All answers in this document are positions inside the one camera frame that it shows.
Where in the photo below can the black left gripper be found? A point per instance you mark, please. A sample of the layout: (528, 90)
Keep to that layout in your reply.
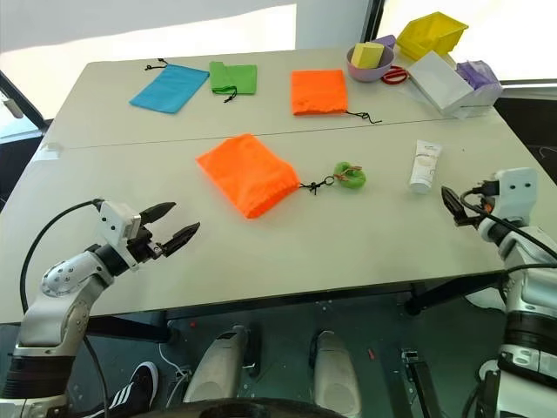
(147, 248)

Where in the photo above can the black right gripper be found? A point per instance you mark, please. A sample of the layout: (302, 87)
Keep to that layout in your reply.
(478, 198)

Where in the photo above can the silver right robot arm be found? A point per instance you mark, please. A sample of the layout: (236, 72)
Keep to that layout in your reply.
(524, 300)

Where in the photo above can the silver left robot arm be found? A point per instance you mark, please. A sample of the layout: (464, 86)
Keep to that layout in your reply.
(65, 283)

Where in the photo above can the white cream tube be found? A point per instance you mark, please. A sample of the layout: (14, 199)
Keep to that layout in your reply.
(425, 166)

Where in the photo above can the green round plush toy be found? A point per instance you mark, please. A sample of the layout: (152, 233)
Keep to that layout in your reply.
(350, 175)

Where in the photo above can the white cardboard box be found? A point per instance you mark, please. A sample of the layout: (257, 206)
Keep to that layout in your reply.
(441, 85)

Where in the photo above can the grey left robot foot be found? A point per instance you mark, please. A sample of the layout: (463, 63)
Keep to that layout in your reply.
(217, 366)

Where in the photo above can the grey robot foot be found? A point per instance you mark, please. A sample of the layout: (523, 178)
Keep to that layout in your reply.
(217, 366)
(335, 370)

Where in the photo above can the purple bowl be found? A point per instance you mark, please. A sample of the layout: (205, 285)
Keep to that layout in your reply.
(372, 69)

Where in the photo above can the black sneaker with white stripes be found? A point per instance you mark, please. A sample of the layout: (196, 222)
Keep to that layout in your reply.
(132, 387)

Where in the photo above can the yellow plastic bin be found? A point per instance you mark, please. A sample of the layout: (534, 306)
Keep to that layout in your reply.
(431, 35)

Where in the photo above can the yellow sponge block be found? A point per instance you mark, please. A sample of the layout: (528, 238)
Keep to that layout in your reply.
(366, 55)

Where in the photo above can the purple block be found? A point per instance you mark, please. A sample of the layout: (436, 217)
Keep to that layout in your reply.
(385, 42)

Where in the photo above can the grey right robot foot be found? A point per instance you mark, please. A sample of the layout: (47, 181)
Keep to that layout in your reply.
(335, 370)

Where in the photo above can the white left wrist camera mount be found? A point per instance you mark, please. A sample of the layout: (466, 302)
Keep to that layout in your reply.
(114, 222)

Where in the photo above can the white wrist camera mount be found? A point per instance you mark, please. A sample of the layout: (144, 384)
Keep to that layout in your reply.
(114, 222)
(518, 185)

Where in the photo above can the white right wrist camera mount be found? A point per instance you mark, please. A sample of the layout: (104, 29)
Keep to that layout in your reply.
(518, 185)

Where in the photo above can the black table frame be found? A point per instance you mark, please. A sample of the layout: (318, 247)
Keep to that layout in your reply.
(304, 300)

